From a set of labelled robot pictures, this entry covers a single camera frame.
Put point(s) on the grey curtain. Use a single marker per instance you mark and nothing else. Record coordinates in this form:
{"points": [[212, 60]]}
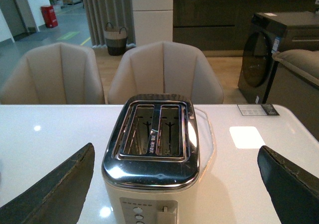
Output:
{"points": [[117, 12]]}

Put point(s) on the beige chair right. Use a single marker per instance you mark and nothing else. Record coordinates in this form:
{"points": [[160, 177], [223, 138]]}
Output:
{"points": [[165, 68]]}

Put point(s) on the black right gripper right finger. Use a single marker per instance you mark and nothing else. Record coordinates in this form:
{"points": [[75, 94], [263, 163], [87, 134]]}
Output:
{"points": [[294, 192]]}

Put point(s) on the grey label sticker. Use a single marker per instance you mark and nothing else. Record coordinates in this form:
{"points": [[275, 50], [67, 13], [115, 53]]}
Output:
{"points": [[258, 110]]}

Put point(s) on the dark grey washing machine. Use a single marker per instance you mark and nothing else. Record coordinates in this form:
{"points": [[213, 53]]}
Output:
{"points": [[270, 33]]}

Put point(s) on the red bin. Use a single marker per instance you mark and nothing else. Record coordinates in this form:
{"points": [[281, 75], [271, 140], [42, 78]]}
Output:
{"points": [[49, 16]]}

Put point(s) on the white tall cabinet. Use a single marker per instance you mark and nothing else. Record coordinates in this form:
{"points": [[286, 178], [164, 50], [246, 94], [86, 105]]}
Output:
{"points": [[153, 21]]}

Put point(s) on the woven laundry basket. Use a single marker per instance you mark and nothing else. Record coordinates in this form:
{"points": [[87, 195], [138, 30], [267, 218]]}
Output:
{"points": [[116, 39]]}

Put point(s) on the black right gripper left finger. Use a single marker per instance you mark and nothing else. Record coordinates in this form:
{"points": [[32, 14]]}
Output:
{"points": [[57, 198]]}

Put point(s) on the beige chair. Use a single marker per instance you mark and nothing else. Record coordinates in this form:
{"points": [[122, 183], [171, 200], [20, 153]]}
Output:
{"points": [[165, 68], [55, 74]]}

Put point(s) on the dark kitchen counter cabinet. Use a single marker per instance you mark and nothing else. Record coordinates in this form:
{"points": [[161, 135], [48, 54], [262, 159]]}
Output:
{"points": [[224, 24]]}

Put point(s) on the beige chair left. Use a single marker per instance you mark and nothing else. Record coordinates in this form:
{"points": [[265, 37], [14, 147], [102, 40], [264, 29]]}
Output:
{"points": [[55, 74]]}

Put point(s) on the cream two-slot toaster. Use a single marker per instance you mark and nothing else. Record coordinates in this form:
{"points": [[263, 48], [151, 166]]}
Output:
{"points": [[151, 164]]}

